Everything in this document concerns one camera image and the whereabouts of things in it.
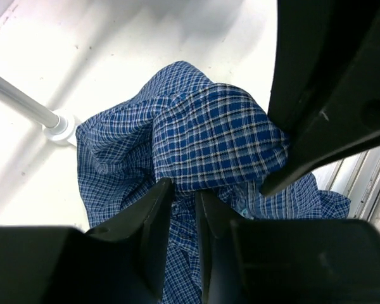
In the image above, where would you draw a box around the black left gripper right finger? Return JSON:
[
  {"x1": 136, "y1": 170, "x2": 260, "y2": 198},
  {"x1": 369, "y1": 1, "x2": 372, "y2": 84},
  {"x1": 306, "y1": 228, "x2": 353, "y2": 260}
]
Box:
[{"x1": 196, "y1": 191, "x2": 380, "y2": 303}]

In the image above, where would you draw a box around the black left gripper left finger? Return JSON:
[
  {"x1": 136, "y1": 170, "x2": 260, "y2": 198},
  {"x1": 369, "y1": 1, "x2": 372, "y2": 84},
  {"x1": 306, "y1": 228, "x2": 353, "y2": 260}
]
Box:
[{"x1": 0, "y1": 178, "x2": 174, "y2": 303}]

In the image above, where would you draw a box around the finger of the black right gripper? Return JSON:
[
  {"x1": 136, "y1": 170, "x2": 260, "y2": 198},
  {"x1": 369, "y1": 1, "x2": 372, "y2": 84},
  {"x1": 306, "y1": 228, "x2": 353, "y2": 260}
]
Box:
[{"x1": 260, "y1": 1, "x2": 380, "y2": 196}]

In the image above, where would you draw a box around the blue plaid shirt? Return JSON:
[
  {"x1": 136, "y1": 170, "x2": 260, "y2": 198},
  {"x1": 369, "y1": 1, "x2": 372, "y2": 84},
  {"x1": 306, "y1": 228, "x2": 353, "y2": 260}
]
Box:
[{"x1": 76, "y1": 61, "x2": 350, "y2": 303}]

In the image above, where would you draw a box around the white clothes rack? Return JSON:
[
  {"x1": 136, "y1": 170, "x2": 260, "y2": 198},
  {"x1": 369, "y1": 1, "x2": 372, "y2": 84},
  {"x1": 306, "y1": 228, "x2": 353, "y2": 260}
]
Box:
[{"x1": 0, "y1": 77, "x2": 80, "y2": 146}]

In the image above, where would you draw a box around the aluminium rail frame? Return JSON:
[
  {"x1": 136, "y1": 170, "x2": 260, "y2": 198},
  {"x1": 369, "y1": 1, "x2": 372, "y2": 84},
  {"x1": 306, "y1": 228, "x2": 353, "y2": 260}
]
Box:
[{"x1": 326, "y1": 146, "x2": 380, "y2": 220}]

